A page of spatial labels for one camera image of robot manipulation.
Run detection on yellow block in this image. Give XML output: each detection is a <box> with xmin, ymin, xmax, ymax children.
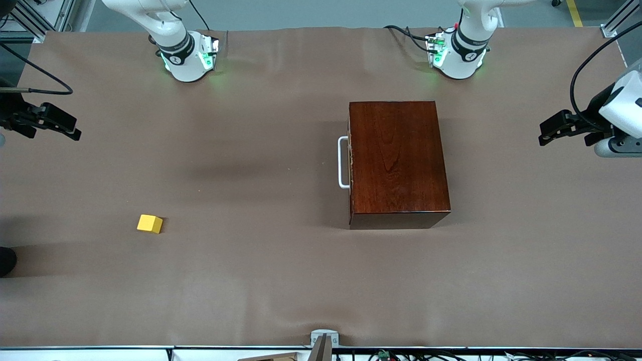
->
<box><xmin>137</xmin><ymin>214</ymin><xmax>164</xmax><ymax>234</ymax></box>

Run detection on single aluminium profile bar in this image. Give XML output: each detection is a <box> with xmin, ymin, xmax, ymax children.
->
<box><xmin>600</xmin><ymin>0</ymin><xmax>642</xmax><ymax>39</ymax></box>

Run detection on black rounded object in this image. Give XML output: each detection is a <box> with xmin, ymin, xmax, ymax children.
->
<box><xmin>0</xmin><ymin>247</ymin><xmax>18</xmax><ymax>278</ymax></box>

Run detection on dark brown wooden cabinet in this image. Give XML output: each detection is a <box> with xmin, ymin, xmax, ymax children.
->
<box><xmin>348</xmin><ymin>101</ymin><xmax>451</xmax><ymax>230</ymax></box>

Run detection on brown table cover sheet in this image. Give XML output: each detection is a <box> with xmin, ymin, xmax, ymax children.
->
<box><xmin>0</xmin><ymin>26</ymin><xmax>642</xmax><ymax>349</ymax></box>

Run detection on brown cardboard piece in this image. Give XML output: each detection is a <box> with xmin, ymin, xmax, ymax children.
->
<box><xmin>236</xmin><ymin>352</ymin><xmax>302</xmax><ymax>361</ymax></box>

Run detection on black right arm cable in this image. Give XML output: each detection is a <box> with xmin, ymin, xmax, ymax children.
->
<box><xmin>0</xmin><ymin>43</ymin><xmax>74</xmax><ymax>96</ymax></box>

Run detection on aluminium frame with braces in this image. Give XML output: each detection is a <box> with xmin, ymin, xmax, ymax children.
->
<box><xmin>0</xmin><ymin>0</ymin><xmax>77</xmax><ymax>44</ymax></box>

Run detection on black base power cables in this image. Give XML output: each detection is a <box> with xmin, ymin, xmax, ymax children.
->
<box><xmin>384</xmin><ymin>24</ymin><xmax>436</xmax><ymax>54</ymax></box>

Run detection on thin black floor cable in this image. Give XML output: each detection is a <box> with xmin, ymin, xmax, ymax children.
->
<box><xmin>188</xmin><ymin>0</ymin><xmax>211</xmax><ymax>32</ymax></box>

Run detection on grey metal clamp bracket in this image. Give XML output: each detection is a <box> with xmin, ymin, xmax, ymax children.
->
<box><xmin>308</xmin><ymin>329</ymin><xmax>340</xmax><ymax>361</ymax></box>

